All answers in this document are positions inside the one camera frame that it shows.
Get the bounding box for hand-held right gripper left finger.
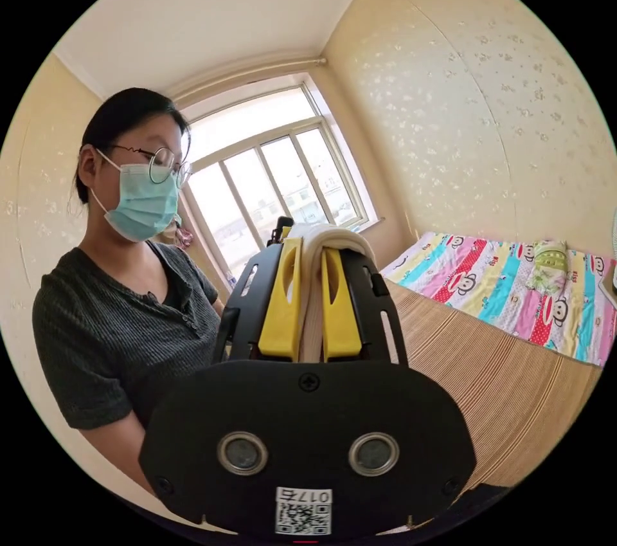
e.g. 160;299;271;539
258;237;303;360

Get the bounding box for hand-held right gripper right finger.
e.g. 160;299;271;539
323;248;361;362

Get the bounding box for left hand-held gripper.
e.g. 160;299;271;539
266;215;295;248

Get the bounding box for white long pants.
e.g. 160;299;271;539
288;223;379;363

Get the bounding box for person's right forearm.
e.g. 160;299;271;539
79;420;157;498

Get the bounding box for window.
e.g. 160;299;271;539
179;82;382;289

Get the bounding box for bed with woven mat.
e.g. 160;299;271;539
380;231;617;504

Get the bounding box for person's body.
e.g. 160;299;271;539
31;87;228;433

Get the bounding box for green floral pillow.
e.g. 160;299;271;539
525;239;571;295

